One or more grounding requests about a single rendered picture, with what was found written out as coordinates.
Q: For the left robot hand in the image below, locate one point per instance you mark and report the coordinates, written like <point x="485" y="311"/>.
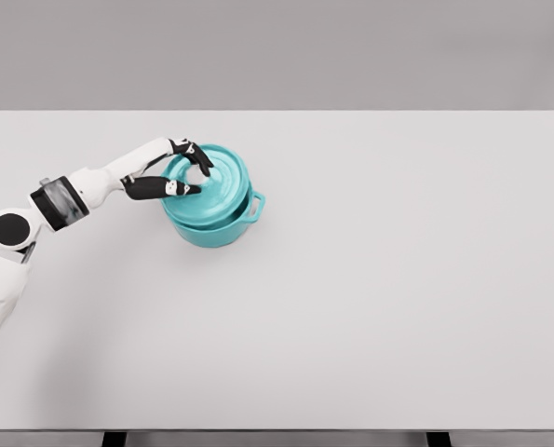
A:
<point x="139" y="158"/>

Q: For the teal pot lid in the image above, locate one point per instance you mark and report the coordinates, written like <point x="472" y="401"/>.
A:
<point x="220" y="186"/>

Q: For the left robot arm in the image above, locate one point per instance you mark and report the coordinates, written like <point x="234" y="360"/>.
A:
<point x="6" y="261"/>

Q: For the teal pot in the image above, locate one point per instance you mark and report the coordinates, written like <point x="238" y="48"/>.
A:
<point x="216" y="232"/>

